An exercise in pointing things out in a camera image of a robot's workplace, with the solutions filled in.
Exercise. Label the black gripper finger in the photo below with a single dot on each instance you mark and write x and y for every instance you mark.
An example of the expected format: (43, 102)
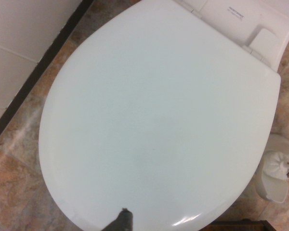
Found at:
(121, 222)

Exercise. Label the white toilet seat lid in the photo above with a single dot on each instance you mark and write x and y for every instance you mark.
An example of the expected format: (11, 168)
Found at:
(156, 115)

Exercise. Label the white toilet brush holder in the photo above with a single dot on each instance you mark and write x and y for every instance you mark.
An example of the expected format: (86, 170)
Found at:
(274, 183)

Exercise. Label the white toilet brush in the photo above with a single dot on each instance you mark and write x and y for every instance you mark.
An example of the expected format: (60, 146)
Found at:
(278, 165)

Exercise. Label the dark baseboard strip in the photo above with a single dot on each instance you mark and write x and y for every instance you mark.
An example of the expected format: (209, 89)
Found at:
(36, 72)

